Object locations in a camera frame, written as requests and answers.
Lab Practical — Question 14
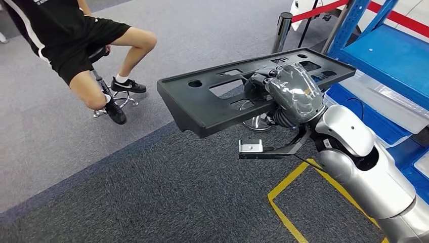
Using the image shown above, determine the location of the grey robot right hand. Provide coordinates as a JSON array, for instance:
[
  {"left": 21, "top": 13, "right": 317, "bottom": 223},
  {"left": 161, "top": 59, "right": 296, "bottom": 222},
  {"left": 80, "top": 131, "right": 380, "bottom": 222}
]
[{"left": 244, "top": 62, "right": 327, "bottom": 126}]

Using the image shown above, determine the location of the black plastic panel part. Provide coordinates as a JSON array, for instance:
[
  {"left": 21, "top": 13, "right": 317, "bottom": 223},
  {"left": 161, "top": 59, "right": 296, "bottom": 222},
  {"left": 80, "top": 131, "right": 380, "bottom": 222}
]
[{"left": 156, "top": 47, "right": 357, "bottom": 139}]

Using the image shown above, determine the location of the blue metal shelf rack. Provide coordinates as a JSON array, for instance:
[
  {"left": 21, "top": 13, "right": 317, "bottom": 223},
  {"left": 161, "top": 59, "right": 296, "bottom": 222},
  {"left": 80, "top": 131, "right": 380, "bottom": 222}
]
[{"left": 321, "top": 0, "right": 429, "bottom": 205}]

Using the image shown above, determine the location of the blue plastic bin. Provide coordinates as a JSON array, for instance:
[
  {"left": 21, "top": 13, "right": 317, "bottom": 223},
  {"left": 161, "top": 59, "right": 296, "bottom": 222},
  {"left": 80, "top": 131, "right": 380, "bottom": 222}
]
[{"left": 323, "top": 83, "right": 413, "bottom": 148}]

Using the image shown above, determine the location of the thin black pole stand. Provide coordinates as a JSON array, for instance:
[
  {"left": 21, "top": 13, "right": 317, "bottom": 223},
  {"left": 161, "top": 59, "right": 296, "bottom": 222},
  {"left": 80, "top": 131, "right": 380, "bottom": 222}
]
[{"left": 297, "top": 0, "right": 320, "bottom": 48}]

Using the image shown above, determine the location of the yellow floor tape square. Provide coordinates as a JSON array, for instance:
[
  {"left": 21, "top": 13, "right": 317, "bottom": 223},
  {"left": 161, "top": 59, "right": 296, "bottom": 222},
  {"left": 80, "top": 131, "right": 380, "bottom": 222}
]
[{"left": 267, "top": 158, "right": 391, "bottom": 243}]

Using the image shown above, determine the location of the red barrier belt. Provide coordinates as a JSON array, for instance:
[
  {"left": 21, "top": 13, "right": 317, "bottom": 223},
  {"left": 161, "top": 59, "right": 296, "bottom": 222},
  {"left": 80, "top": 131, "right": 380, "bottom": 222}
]
[{"left": 290, "top": 0, "right": 429, "bottom": 38}]

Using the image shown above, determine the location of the white car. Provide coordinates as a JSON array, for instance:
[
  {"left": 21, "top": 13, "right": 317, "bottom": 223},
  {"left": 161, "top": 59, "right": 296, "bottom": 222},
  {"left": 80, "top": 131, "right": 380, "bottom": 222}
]
[{"left": 289, "top": 0, "right": 429, "bottom": 44}]

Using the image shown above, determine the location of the chrome swivel stool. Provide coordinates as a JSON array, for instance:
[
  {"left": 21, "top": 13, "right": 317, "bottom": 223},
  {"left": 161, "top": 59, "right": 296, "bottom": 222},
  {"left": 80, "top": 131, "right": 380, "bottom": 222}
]
[{"left": 88, "top": 45, "right": 140, "bottom": 118}]

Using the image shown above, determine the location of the person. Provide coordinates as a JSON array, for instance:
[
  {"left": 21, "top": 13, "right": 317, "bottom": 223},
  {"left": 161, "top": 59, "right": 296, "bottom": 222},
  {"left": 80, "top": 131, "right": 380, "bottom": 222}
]
[{"left": 0, "top": 0, "right": 158, "bottom": 126}]

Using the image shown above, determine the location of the black camera bracket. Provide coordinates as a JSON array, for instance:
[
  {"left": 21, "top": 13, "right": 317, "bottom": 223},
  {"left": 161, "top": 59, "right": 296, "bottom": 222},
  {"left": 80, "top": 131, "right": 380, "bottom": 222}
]
[{"left": 238, "top": 126, "right": 312, "bottom": 160}]

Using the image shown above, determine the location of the black camera cable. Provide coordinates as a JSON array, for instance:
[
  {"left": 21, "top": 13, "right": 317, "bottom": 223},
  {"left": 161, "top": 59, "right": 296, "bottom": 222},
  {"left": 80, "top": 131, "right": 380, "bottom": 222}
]
[{"left": 293, "top": 153, "right": 324, "bottom": 169}]

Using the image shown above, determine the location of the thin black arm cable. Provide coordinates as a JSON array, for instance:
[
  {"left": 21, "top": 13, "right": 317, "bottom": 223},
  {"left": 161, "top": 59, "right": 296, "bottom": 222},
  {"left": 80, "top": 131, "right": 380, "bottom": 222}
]
[{"left": 347, "top": 96, "right": 365, "bottom": 122}]

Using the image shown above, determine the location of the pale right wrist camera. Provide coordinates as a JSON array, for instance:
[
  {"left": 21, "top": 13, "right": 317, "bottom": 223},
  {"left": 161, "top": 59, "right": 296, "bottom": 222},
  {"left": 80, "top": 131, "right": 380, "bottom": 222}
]
[{"left": 238, "top": 139, "right": 264, "bottom": 154}]

